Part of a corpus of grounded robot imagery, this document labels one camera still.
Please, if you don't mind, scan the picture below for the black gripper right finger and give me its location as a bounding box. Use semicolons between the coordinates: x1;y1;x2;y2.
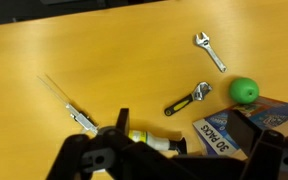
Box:
226;110;288;180

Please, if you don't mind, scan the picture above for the blue cardboard box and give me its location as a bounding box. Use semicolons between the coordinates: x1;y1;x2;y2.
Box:
193;97;288;156

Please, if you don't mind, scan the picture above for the white spray bottle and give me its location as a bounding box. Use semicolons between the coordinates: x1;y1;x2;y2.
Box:
128;130;187;154

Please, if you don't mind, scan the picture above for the silver adjustable wrench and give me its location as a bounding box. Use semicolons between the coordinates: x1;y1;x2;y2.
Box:
194;32;227;73

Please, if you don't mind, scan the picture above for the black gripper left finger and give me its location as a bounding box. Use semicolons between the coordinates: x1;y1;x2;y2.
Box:
45;107;198;180

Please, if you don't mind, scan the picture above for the green apple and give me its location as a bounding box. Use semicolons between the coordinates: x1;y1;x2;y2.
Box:
229;78;259;104

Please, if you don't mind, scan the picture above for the metal vernier caliper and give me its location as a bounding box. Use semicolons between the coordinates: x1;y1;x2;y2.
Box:
38;75;99;135

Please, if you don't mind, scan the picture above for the black yellow handled wrench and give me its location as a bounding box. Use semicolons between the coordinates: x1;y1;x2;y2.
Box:
164;82;213;116

